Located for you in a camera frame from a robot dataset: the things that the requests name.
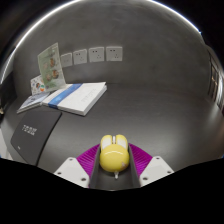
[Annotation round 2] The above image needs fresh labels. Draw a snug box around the yellow computer mouse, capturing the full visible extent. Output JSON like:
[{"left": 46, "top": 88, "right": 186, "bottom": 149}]
[{"left": 99, "top": 133, "right": 131, "bottom": 180}]

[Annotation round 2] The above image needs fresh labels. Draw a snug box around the black mouse pad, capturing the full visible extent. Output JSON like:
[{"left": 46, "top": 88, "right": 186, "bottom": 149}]
[{"left": 9, "top": 109, "right": 63, "bottom": 167}]

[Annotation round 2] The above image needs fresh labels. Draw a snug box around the white book with blue band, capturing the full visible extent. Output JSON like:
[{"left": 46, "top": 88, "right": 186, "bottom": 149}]
[{"left": 42, "top": 81, "right": 108, "bottom": 117}]

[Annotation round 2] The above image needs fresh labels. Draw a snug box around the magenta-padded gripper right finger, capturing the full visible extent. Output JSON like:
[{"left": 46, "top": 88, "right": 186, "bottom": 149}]
[{"left": 127, "top": 143, "right": 175, "bottom": 188}]

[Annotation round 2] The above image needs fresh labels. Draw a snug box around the green menu in acrylic stand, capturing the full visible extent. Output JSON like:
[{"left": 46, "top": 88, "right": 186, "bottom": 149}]
[{"left": 37, "top": 42, "right": 68, "bottom": 94}]

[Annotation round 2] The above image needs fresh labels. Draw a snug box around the grey striped book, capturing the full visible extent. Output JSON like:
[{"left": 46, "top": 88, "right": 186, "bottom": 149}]
[{"left": 16, "top": 91, "right": 51, "bottom": 114}]

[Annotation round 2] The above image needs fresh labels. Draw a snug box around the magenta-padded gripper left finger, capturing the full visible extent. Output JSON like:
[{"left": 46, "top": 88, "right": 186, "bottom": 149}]
[{"left": 53, "top": 143, "right": 104, "bottom": 190}]

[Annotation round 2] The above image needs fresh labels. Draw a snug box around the white wall socket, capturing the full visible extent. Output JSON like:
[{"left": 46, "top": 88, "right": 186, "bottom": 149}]
[
  {"left": 88, "top": 46, "right": 106, "bottom": 64},
  {"left": 60, "top": 52, "right": 74, "bottom": 69},
  {"left": 105, "top": 45, "right": 124, "bottom": 63},
  {"left": 72, "top": 48, "right": 89, "bottom": 66}
]

